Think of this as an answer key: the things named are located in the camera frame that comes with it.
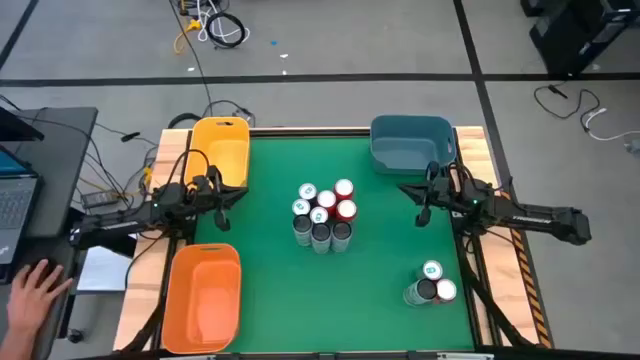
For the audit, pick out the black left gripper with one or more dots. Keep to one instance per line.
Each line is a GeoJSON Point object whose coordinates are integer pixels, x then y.
{"type": "Point", "coordinates": [207, 192]}

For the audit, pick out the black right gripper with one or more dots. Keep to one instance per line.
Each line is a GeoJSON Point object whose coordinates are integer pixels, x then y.
{"type": "Point", "coordinates": [445, 192]}

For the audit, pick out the yellow plastic bin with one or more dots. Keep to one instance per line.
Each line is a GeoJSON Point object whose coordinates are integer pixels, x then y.
{"type": "Point", "coordinates": [225, 150]}

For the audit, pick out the blue silver Red Bull can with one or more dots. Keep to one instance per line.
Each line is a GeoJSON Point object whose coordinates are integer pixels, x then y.
{"type": "Point", "coordinates": [319, 215]}
{"type": "Point", "coordinates": [431, 270]}
{"type": "Point", "coordinates": [301, 207]}
{"type": "Point", "coordinates": [307, 191]}

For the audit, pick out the orange plastic bin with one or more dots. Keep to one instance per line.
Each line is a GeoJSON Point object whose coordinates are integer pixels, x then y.
{"type": "Point", "coordinates": [205, 300]}

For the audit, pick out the person's forearm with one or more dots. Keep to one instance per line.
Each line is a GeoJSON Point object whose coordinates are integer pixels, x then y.
{"type": "Point", "coordinates": [12, 347]}

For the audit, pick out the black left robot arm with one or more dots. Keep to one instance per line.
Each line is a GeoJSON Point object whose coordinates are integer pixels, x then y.
{"type": "Point", "coordinates": [115, 225]}

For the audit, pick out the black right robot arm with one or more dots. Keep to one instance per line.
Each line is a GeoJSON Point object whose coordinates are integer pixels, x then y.
{"type": "Point", "coordinates": [540, 218]}

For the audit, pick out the blue-grey plastic bin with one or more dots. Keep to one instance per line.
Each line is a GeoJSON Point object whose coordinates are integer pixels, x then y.
{"type": "Point", "coordinates": [407, 145]}

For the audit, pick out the small black plug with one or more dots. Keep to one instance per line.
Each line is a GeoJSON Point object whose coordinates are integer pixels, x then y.
{"type": "Point", "coordinates": [131, 136]}

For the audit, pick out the black power adapter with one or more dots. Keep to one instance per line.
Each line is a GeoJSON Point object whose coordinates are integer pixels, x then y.
{"type": "Point", "coordinates": [99, 200]}

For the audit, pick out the yellow black hazard tape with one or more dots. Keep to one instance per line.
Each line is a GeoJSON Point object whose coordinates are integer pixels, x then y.
{"type": "Point", "coordinates": [529, 280]}

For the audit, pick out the black desk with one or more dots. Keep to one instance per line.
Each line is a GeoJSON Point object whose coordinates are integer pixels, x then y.
{"type": "Point", "coordinates": [60, 165]}

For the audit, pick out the black desk caster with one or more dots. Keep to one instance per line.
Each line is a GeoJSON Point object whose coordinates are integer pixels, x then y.
{"type": "Point", "coordinates": [75, 336]}

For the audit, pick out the dark grey laptop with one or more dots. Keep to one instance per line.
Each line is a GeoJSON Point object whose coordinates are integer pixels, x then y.
{"type": "Point", "coordinates": [15, 210]}

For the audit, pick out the black computer case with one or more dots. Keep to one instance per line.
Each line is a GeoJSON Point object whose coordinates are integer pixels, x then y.
{"type": "Point", "coordinates": [575, 35]}

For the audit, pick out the person's hand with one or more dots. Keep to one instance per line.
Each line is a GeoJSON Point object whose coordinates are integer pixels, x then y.
{"type": "Point", "coordinates": [35, 300]}

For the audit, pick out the black monitor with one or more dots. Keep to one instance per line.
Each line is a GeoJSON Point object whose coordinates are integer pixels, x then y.
{"type": "Point", "coordinates": [17, 127]}

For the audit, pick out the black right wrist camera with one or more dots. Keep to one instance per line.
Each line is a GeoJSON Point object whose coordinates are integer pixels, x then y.
{"type": "Point", "coordinates": [423, 217]}

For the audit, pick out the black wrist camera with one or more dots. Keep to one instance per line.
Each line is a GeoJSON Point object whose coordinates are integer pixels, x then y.
{"type": "Point", "coordinates": [423, 217]}
{"type": "Point", "coordinates": [222, 221]}

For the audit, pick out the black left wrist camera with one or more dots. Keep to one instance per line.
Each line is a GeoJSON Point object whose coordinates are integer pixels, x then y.
{"type": "Point", "coordinates": [222, 221]}

